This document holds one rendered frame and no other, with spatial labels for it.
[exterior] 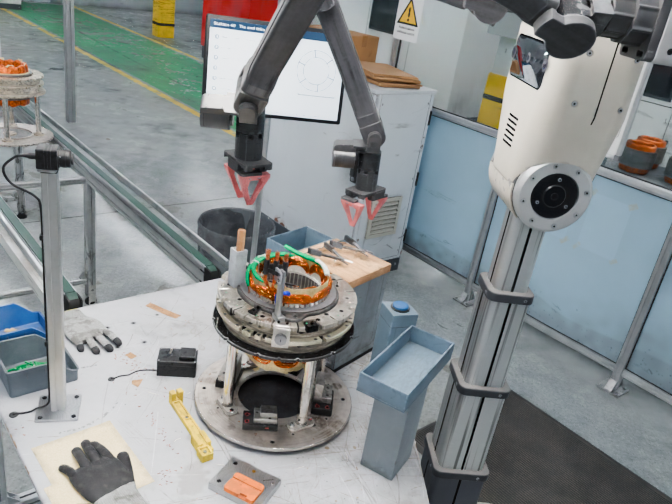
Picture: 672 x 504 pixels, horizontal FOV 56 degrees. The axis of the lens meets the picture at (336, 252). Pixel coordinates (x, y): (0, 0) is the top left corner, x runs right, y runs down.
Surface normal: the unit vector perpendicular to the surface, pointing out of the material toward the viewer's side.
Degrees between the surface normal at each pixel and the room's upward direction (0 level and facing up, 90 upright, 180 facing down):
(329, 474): 0
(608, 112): 90
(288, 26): 128
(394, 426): 90
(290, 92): 83
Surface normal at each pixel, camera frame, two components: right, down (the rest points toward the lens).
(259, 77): -0.03, 0.80
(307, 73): 0.23, 0.32
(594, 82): 0.04, 0.42
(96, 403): 0.15, -0.90
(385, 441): -0.51, 0.29
